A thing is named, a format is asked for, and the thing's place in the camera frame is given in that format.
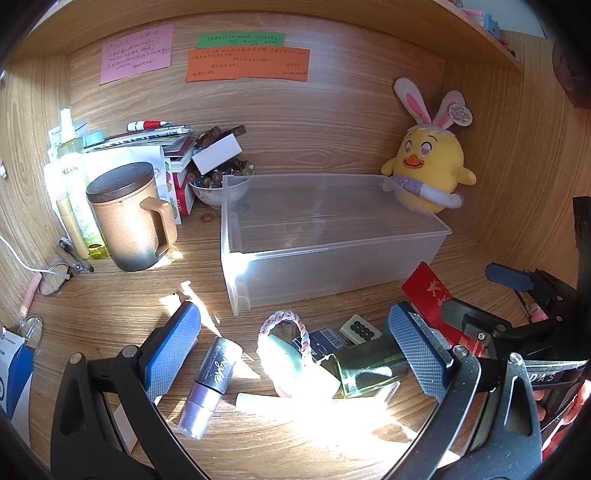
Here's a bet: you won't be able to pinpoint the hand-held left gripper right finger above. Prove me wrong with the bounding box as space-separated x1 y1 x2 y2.
383 302 542 480

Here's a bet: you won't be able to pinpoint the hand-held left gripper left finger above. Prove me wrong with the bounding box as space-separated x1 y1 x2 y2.
50 300 204 480

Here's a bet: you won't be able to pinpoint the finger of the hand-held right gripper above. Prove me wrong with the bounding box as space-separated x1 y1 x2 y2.
438 298 514 347
485 262 555 301

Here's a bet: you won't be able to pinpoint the dark green spray bottle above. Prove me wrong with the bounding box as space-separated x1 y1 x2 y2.
321 335 409 398

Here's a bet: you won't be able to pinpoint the black silver lipstick tube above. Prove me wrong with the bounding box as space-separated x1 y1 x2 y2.
178 337 244 439

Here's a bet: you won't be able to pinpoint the red packet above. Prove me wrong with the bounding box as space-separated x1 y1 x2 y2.
402 261 467 342

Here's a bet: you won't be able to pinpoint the pink white braided bracelet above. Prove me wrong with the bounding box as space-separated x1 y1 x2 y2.
257 310 309 370

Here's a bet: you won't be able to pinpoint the clear plastic storage box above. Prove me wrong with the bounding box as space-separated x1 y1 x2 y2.
221 174 452 317

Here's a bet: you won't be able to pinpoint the white mahjong tile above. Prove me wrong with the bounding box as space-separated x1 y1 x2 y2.
340 315 384 345

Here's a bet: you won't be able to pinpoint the dark blue small box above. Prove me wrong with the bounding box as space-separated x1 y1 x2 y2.
293 326 348 365

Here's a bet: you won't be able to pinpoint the white stick tube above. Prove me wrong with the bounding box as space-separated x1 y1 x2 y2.
236 391 324 412

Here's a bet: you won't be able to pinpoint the light green plastic item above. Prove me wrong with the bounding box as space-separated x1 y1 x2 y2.
263 335 342 400

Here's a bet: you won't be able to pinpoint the brown mug with lid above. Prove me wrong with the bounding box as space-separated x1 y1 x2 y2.
86 162 178 272

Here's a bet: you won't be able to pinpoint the nail clipper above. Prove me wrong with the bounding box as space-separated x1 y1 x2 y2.
58 237 95 273

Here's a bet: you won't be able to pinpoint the eyeglasses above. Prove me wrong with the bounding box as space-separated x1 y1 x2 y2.
17 261 77 347

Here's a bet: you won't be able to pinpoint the yellow chick plush toy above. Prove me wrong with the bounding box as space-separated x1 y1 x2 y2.
381 78 477 214

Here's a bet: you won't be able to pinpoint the white ceramic bowl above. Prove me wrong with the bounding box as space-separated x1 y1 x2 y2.
188 174 252 208

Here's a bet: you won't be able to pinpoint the red white carton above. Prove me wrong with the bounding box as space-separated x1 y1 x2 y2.
164 157 197 217

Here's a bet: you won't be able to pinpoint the cream cosmetic tube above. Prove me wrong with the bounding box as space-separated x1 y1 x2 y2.
55 194 90 260

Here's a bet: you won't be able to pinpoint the blue white card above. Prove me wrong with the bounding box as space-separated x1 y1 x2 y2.
0 325 35 423

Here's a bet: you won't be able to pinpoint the pile of colourful beads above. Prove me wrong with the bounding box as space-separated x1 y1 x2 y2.
187 159 256 190

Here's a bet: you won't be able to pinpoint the tall light green bottle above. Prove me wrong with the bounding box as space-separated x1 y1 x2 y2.
58 108 110 259

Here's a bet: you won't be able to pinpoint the white cardboard box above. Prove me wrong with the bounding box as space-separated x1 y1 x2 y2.
191 136 243 175

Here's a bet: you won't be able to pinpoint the stack of books and papers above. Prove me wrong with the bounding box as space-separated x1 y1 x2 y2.
83 124 199 163

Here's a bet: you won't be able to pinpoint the red white marker pen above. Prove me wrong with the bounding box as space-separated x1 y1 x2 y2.
127 119 171 132

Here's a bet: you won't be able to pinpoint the orange sticky note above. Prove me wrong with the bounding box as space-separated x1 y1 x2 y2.
186 47 310 84

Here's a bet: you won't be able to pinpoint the pink sticky note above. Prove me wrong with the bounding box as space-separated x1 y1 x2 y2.
100 24 174 85

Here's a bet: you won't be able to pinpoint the green sticky note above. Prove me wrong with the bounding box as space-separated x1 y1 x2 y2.
196 32 286 49

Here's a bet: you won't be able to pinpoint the wooden shelf board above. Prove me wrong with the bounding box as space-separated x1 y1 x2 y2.
0 0 527 75

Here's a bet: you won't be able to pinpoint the white cable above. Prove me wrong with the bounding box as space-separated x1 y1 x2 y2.
0 235 72 280

